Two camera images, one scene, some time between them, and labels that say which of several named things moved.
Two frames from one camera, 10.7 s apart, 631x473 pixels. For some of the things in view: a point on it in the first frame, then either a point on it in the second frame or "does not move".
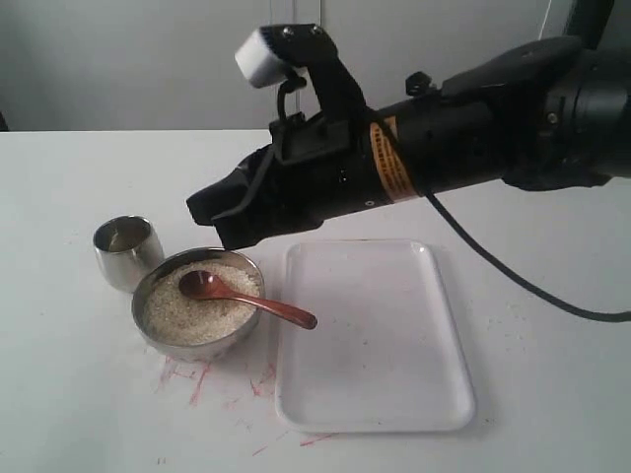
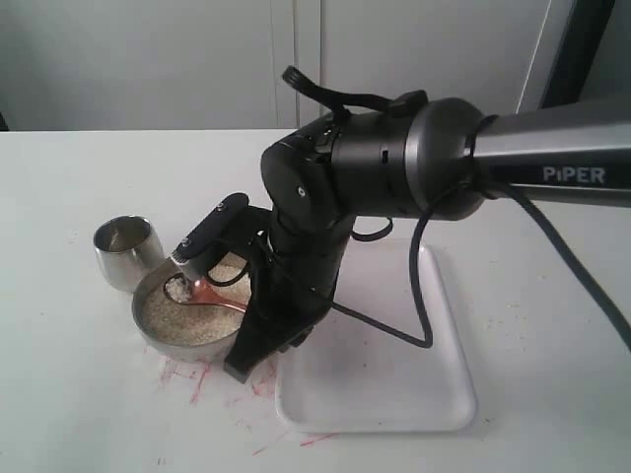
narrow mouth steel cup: x=127 y=247 does not move
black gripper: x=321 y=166 -> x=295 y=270
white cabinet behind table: x=169 y=65 does not move
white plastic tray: x=384 y=356 does not move
